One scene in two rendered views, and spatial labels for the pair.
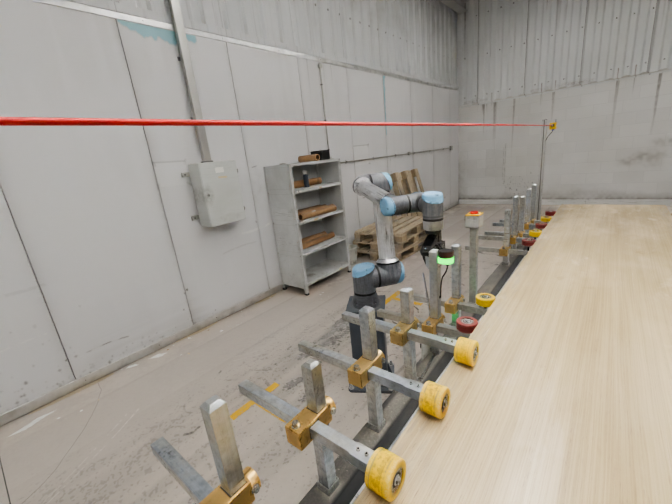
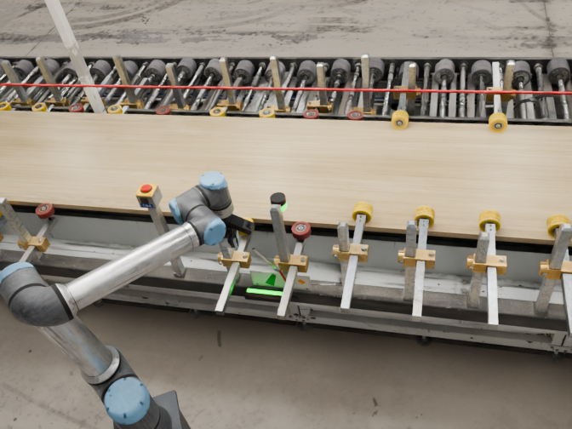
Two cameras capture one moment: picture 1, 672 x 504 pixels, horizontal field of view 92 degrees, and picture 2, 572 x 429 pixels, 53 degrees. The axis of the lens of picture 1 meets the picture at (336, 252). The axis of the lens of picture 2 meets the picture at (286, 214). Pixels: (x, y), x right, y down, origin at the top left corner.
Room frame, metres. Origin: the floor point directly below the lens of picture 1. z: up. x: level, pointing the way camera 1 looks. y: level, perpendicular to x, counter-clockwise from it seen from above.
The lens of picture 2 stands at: (1.77, 1.04, 2.64)
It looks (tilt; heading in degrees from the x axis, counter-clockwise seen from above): 45 degrees down; 249
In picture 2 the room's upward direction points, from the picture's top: 10 degrees counter-clockwise
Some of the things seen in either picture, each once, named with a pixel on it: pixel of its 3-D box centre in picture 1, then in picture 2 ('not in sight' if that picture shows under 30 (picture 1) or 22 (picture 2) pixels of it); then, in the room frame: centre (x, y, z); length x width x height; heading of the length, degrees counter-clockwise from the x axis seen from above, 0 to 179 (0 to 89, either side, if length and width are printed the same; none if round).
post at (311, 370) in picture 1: (321, 439); (477, 277); (0.69, 0.09, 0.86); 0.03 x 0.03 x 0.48; 49
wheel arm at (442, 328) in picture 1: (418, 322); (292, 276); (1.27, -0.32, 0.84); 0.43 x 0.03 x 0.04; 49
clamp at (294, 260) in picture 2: (434, 324); (291, 262); (1.24, -0.39, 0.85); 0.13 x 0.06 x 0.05; 139
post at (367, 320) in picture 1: (372, 375); (409, 265); (0.88, -0.07, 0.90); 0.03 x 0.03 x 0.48; 49
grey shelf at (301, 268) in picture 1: (311, 224); not in sight; (4.14, 0.28, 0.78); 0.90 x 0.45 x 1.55; 139
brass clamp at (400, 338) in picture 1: (405, 329); (350, 252); (1.05, -0.22, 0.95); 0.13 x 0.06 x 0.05; 139
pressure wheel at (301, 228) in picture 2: (466, 332); (301, 236); (1.14, -0.48, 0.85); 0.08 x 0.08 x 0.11
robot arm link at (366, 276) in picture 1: (365, 277); (130, 405); (2.03, -0.17, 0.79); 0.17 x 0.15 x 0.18; 101
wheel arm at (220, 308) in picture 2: (442, 302); (234, 270); (1.45, -0.49, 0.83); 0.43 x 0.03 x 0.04; 49
